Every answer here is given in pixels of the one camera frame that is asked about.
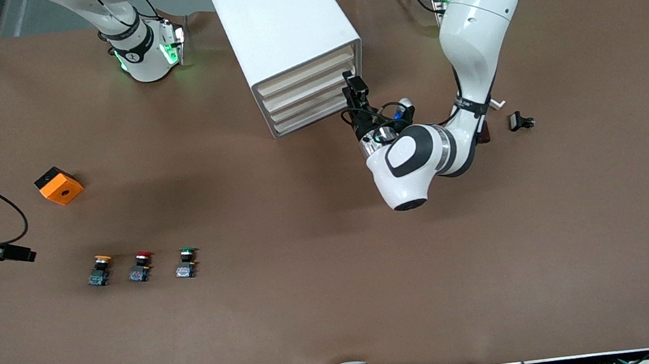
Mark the yellow push button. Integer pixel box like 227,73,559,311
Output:
85,253,117,289

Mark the red push button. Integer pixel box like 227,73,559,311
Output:
127,248,158,284

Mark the green push button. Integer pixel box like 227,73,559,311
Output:
172,245,202,280

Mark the orange box with hole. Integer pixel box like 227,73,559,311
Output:
32,163,86,210

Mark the small black clip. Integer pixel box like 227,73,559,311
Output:
508,109,537,133

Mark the brown paper table cover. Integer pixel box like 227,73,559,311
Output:
0,0,649,364

